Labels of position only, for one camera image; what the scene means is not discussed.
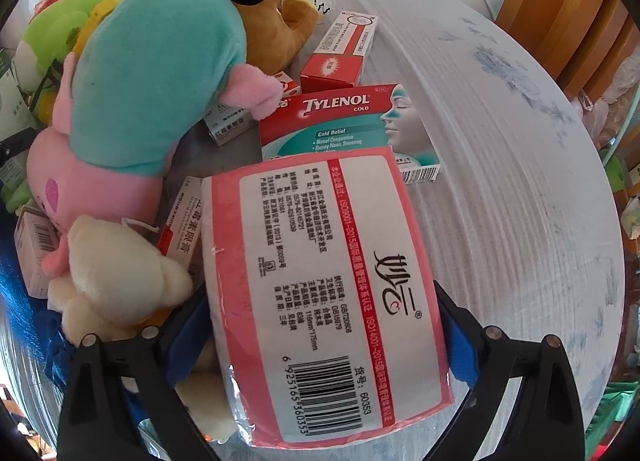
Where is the small white red medicine box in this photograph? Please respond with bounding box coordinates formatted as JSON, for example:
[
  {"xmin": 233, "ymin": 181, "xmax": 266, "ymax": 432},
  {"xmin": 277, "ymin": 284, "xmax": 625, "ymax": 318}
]
[{"xmin": 202, "ymin": 72, "xmax": 302, "ymax": 146}]

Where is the blue fluffy duster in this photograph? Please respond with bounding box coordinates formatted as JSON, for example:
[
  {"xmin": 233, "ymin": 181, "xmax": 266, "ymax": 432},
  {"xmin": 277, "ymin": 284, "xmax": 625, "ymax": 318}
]
[{"xmin": 0, "ymin": 236, "xmax": 68, "ymax": 342}]

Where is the pink pig plush teal shirt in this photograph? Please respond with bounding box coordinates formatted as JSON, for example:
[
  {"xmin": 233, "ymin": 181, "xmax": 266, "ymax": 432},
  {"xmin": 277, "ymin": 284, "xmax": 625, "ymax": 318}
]
[{"xmin": 27, "ymin": 0, "xmax": 284, "ymax": 278}]

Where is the red and teal medicine box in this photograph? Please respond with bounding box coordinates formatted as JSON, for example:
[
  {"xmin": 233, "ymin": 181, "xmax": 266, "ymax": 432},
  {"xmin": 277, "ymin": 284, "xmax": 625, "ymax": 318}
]
[{"xmin": 258, "ymin": 82, "xmax": 444, "ymax": 186}]

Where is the long red white medicine box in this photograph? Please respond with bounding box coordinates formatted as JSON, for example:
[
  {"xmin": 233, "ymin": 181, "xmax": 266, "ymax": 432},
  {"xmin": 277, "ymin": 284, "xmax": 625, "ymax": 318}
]
[{"xmin": 300, "ymin": 10, "xmax": 380, "ymax": 93}]

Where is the wooden door frame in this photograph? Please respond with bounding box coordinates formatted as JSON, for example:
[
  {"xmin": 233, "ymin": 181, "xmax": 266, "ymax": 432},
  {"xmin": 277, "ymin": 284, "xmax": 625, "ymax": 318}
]
[{"xmin": 494, "ymin": 0, "xmax": 640, "ymax": 103}]

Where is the green frog plush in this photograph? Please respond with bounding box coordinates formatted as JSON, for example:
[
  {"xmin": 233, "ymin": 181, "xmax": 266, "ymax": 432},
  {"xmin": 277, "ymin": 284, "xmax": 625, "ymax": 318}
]
[{"xmin": 12, "ymin": 0, "xmax": 151, "ymax": 92}]

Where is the brown plush toy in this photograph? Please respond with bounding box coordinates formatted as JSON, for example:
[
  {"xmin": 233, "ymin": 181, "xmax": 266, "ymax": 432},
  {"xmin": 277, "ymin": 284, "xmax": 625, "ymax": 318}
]
[{"xmin": 231, "ymin": 0, "xmax": 321, "ymax": 76}]

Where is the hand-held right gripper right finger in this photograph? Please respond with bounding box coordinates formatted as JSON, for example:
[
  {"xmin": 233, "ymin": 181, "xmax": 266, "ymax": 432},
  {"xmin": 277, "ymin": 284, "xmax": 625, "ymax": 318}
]
[{"xmin": 433, "ymin": 280, "xmax": 587, "ymax": 461}]

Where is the white barcode medicine box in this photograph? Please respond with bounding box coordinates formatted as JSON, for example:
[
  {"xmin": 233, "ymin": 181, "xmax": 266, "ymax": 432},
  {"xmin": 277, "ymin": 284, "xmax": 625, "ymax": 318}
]
[{"xmin": 14, "ymin": 208, "xmax": 65, "ymax": 299}]

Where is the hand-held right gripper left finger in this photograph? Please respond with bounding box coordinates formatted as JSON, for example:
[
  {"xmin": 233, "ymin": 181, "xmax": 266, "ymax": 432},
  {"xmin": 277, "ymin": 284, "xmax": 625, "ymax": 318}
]
[{"xmin": 57, "ymin": 293, "xmax": 222, "ymax": 461}]

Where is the white medicine box red text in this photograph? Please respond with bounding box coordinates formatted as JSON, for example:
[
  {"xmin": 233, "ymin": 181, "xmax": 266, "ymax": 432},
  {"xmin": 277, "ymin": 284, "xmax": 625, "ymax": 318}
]
[{"xmin": 157, "ymin": 176, "xmax": 207, "ymax": 263}]

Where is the pink tissue pack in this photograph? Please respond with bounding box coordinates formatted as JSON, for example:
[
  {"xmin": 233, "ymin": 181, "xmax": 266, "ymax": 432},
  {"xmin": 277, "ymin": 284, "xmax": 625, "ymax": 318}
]
[{"xmin": 200, "ymin": 145, "xmax": 457, "ymax": 450}]

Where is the cream plush bear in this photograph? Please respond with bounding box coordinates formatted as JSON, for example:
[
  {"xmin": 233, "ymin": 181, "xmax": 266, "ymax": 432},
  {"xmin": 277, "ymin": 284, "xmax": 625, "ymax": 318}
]
[{"xmin": 47, "ymin": 214, "xmax": 237, "ymax": 445}]

